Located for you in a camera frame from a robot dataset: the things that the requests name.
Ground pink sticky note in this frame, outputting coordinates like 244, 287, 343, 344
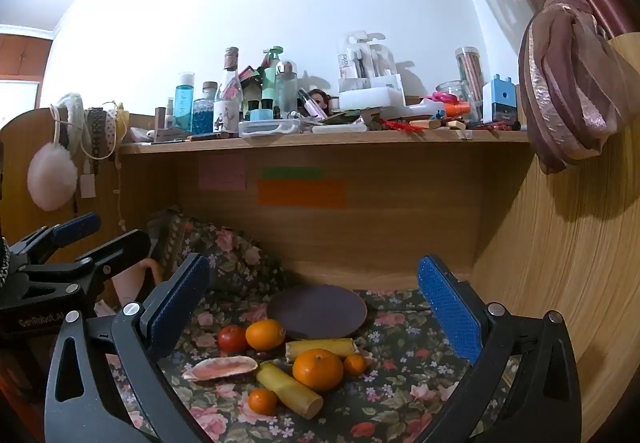
199, 157, 247, 190

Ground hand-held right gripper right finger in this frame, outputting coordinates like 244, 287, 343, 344
419, 254, 586, 443

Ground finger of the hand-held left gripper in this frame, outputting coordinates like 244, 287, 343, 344
75, 229, 151, 304
10, 212, 102, 269

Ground pink grapefruit slice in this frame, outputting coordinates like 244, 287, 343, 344
181, 356, 259, 382

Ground clear bottle silver cap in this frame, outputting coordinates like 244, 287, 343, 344
275, 61, 299, 118

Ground orange sticky note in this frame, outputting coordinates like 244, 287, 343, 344
257, 179, 347, 208

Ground clear plastic box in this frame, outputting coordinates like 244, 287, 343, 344
238, 119, 302, 138

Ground large orange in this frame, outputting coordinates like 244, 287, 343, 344
292, 348, 345, 392
245, 319, 287, 352

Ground brown wooden cabinet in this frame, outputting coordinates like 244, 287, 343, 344
0, 25, 53, 82

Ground short banana piece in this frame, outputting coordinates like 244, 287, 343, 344
285, 338, 361, 360

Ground round glass jar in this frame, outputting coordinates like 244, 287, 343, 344
436, 81, 471, 106

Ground pink curtain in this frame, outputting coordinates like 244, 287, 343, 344
400, 0, 640, 175

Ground dark purple plate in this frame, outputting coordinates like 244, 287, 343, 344
267, 285, 368, 340

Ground long cut banana piece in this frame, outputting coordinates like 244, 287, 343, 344
256, 362, 325, 420

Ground small model house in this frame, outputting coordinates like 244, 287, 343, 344
239, 65, 263, 101

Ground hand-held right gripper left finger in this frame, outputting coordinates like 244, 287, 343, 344
45, 253, 211, 443

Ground doll head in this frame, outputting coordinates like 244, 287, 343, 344
309, 90, 332, 117

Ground red apple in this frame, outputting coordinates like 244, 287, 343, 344
217, 324, 249, 354

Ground dark floral tablecloth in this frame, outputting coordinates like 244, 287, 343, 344
100, 208, 516, 443

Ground tall clear bottle pink print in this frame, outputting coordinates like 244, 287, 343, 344
214, 48, 243, 132

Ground blue pencil sharpener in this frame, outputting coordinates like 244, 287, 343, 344
482, 74, 518, 124

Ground white brush organizer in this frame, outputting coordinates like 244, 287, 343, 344
337, 30, 406, 108

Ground green sticky note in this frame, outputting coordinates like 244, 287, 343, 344
261, 166, 323, 180

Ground green pump bottle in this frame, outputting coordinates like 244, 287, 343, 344
261, 47, 283, 111

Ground tall jar with straws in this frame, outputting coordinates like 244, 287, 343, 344
455, 47, 485, 100

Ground white fluffy earmuff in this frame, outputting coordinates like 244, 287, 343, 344
50, 93, 86, 154

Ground pink plastic object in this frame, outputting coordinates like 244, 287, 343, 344
112, 258, 162, 309

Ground blue liquid bottle white cap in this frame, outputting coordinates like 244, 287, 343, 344
175, 72, 195, 131

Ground round blue glass bottle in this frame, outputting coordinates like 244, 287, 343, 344
192, 82, 217, 134

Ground white bottle orange cap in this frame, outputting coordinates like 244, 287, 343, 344
407, 100, 473, 121

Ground white fluffy puff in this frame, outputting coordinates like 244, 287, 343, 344
27, 140, 78, 212

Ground patterned ribbon bands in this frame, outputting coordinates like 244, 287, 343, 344
82, 107, 119, 161

